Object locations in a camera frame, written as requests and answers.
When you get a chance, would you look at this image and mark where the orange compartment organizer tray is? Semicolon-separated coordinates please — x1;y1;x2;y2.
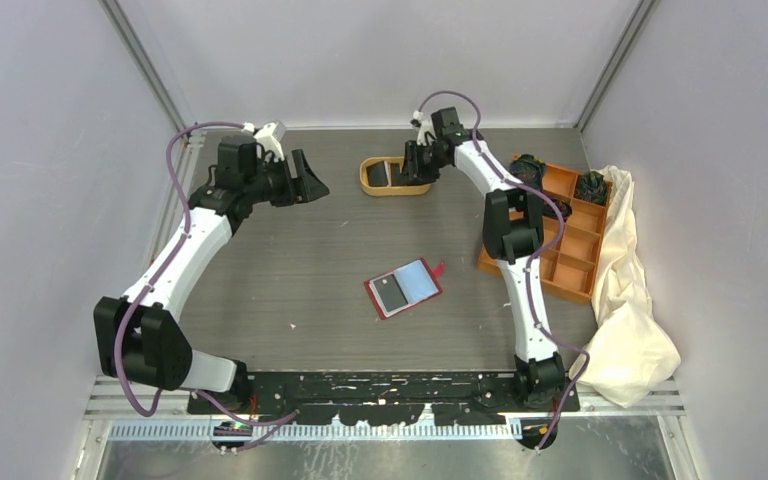
477;157;614;306

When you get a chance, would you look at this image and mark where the rolled green dark belt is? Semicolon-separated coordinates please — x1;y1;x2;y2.
574;170;610;206

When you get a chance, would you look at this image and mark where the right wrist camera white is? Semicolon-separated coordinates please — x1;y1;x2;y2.
410;110;435;146

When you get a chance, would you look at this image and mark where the cream cloth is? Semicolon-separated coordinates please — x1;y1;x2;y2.
572;165;681;408

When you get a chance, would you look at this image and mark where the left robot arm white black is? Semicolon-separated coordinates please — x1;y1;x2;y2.
93;133;329;413

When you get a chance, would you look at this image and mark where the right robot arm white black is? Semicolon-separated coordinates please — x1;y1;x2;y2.
404;107;567;411

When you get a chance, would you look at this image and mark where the orange oval card tray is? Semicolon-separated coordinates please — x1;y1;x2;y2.
359;156;431;197

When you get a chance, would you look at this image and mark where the rolled dark patterned belt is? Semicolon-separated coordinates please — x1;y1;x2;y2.
508;154;547;184

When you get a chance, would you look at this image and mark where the black credit card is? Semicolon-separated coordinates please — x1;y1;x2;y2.
374;274;408;315

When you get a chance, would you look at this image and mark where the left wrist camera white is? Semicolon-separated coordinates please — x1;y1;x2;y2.
240;121;286;162

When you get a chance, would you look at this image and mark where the coiled black strap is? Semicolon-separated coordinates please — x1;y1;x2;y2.
542;197;573;223

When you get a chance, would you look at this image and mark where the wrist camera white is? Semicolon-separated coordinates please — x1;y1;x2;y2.
240;121;286;162
410;110;435;146

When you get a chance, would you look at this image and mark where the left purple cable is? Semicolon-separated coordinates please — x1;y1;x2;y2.
113;120;300;453

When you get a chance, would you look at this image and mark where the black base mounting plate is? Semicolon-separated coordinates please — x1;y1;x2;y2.
187;371;580;427

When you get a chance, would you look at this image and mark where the red card holder wallet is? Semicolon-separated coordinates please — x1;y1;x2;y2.
364;258;446;320

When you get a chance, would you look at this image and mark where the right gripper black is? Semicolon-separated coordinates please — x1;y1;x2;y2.
396;141;448;189

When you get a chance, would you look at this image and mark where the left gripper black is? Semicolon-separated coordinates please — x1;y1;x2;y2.
244;149;328;207

